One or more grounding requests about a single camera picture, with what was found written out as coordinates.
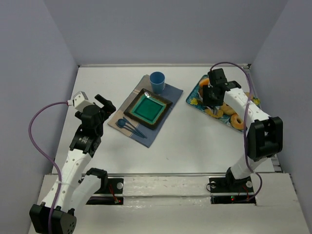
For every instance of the aluminium front rail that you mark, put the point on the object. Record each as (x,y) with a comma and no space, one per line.
(165,174)

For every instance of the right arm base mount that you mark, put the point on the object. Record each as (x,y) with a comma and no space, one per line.
(228,190)

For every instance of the blue patchwork placemat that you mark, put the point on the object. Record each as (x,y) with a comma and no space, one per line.
(170,93)

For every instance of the blue plastic cup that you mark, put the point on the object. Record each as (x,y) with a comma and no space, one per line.
(157,81)

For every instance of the blue floral tray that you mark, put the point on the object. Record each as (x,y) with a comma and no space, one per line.
(194,101)

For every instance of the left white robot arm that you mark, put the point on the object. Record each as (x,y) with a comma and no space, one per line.
(56,214)

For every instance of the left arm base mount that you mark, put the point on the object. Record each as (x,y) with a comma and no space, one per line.
(110,189)

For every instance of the yellow bread slice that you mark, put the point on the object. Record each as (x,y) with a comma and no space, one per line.
(219,114)

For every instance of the metal tongs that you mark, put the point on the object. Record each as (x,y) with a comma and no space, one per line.
(215,111)

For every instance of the green square ceramic plate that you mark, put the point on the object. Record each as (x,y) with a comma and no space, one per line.
(148,109)

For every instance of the glazed orange donut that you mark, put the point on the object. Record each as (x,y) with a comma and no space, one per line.
(237,122)

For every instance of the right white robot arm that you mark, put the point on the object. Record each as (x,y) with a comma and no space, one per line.
(263,134)

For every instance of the round orange bun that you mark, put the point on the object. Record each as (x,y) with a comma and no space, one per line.
(204,82)

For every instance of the dark brown croissant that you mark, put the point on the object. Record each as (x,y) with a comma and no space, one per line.
(200,92)

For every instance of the pale bagel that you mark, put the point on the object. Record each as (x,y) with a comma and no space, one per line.
(227,110)

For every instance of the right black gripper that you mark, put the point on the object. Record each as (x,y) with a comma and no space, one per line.
(210,95)

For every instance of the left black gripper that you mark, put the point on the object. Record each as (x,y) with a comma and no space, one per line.
(105,107)

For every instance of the small round pale bun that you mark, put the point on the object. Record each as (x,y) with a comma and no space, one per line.
(248,94)

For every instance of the blue plastic knife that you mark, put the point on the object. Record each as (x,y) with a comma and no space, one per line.
(130,130)

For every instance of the blue plastic spoon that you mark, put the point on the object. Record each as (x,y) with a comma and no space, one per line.
(122,123)

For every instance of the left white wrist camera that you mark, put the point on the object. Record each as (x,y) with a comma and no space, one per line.
(80,101)

